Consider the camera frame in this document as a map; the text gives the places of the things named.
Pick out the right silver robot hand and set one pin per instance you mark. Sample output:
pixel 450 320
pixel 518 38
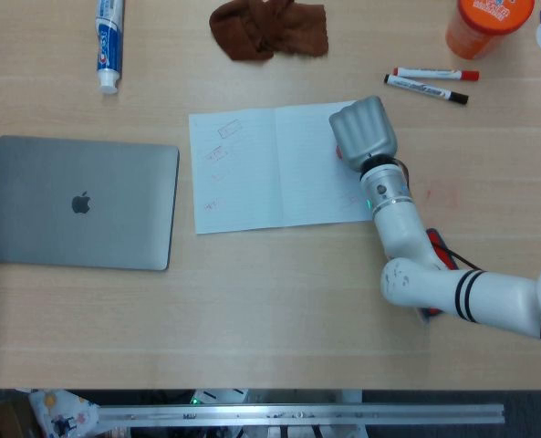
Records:
pixel 366 130

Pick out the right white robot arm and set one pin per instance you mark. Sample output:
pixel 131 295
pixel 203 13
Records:
pixel 402 228

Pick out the black whiteboard marker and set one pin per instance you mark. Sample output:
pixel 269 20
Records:
pixel 423 88

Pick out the red whiteboard marker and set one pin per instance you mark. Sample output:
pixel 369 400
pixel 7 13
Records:
pixel 434 73

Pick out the open lined notebook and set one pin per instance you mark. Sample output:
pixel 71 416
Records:
pixel 252 173

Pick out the red ink pad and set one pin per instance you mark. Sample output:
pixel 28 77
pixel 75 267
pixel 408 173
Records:
pixel 439 242

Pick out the brown crumpled cloth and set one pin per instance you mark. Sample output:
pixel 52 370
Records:
pixel 265 29

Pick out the orange lidded canister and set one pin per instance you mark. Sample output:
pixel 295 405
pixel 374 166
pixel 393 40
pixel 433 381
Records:
pixel 480 27

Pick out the white blue toothpaste tube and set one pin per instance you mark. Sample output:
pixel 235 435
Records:
pixel 109 45

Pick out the grey closed laptop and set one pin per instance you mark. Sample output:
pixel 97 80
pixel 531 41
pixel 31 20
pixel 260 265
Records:
pixel 80 203

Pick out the printed plastic bag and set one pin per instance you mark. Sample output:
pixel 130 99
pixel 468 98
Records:
pixel 65 413

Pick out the aluminium profile rail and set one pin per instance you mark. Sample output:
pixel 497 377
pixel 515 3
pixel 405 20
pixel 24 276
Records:
pixel 297 414

